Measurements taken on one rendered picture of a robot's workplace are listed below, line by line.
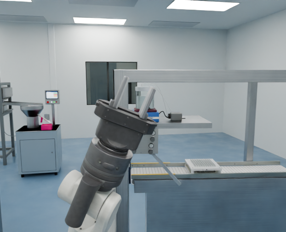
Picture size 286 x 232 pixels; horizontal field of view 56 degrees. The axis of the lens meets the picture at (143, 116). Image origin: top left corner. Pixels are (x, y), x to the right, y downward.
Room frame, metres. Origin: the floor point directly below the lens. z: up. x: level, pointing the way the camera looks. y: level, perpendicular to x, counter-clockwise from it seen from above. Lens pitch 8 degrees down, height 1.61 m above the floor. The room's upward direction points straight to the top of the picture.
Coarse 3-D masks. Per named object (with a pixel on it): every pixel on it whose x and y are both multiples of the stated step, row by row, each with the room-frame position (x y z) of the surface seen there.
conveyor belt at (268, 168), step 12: (132, 168) 2.20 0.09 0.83; (144, 168) 2.20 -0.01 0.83; (156, 168) 2.20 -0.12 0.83; (168, 168) 2.20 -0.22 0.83; (180, 168) 2.20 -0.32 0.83; (228, 168) 2.20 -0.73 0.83; (240, 168) 2.20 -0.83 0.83; (252, 168) 2.20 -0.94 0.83; (264, 168) 2.20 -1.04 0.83; (276, 168) 2.20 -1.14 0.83
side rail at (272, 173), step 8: (136, 176) 1.95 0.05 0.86; (144, 176) 1.96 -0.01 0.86; (152, 176) 1.96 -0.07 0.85; (160, 176) 1.96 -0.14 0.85; (168, 176) 1.96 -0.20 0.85; (176, 176) 1.97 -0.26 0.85; (184, 176) 1.97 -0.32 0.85; (192, 176) 1.97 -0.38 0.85; (200, 176) 1.98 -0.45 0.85; (208, 176) 1.98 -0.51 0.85; (216, 176) 1.98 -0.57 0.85; (224, 176) 1.99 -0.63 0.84; (232, 176) 1.99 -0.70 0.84; (240, 176) 1.99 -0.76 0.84; (248, 176) 2.00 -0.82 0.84; (256, 176) 2.00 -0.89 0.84; (264, 176) 2.00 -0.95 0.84
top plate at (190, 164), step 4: (188, 160) 2.20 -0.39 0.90; (212, 160) 2.20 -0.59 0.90; (188, 164) 2.10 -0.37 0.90; (192, 164) 2.09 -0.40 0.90; (216, 164) 2.09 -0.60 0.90; (192, 168) 2.00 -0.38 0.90; (196, 168) 2.00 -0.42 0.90; (200, 168) 2.00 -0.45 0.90; (204, 168) 2.00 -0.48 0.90; (208, 168) 2.00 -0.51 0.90; (212, 168) 2.00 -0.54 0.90; (216, 168) 2.01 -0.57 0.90; (220, 168) 2.01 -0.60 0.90
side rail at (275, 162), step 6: (174, 162) 2.25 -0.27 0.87; (180, 162) 2.25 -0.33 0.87; (222, 162) 2.26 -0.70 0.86; (228, 162) 2.26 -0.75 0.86; (234, 162) 2.27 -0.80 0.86; (240, 162) 2.27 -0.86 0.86; (246, 162) 2.27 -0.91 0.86; (252, 162) 2.27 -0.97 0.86; (258, 162) 2.28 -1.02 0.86; (264, 162) 2.28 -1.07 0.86; (270, 162) 2.28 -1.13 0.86; (276, 162) 2.28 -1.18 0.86
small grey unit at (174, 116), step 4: (172, 112) 2.07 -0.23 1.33; (176, 112) 2.07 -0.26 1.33; (180, 112) 2.07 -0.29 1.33; (168, 116) 2.04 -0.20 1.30; (172, 116) 2.02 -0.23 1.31; (176, 116) 2.03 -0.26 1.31; (180, 116) 2.03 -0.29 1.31; (172, 120) 2.02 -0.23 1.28; (176, 120) 2.03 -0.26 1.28; (180, 120) 2.03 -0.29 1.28
